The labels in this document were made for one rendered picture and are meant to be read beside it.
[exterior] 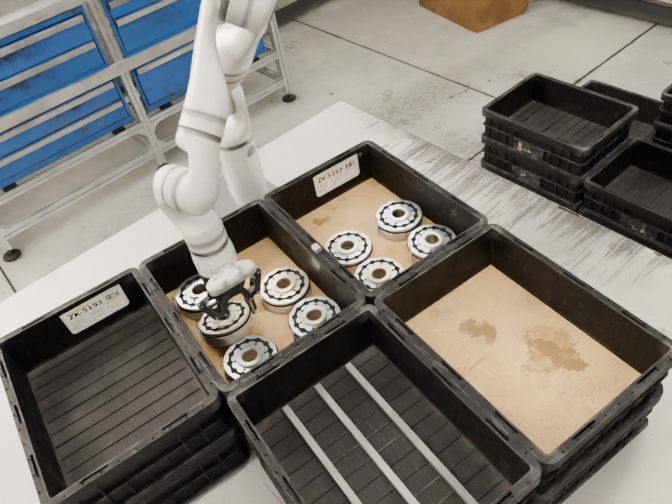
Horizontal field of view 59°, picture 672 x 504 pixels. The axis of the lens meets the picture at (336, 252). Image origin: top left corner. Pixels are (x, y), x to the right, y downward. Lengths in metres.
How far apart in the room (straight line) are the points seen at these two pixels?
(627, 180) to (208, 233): 1.56
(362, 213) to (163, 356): 0.54
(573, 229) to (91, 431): 1.13
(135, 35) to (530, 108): 1.75
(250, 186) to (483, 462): 0.84
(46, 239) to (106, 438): 2.06
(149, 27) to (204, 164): 2.10
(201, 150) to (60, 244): 2.18
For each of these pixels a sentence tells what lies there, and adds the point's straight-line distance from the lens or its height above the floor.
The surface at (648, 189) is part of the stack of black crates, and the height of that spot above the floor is 0.38.
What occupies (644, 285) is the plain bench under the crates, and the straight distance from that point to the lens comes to 1.44.
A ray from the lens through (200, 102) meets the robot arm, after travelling 0.95.
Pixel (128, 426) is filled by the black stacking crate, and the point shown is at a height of 0.83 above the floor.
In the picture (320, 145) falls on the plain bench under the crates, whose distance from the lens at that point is 1.85.
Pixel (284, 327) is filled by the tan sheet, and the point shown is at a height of 0.83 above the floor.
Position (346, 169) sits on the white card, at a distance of 1.41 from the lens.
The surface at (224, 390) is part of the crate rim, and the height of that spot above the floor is 0.93.
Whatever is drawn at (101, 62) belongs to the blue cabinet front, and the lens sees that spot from 2.95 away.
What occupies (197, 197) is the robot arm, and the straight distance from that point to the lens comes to 0.93.
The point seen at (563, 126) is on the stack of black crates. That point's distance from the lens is 2.24.
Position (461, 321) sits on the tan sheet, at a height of 0.83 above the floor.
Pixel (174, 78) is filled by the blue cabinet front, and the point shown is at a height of 0.42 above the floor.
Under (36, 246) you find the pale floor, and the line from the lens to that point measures 3.14.
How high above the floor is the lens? 1.74
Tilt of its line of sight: 44 degrees down
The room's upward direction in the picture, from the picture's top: 12 degrees counter-clockwise
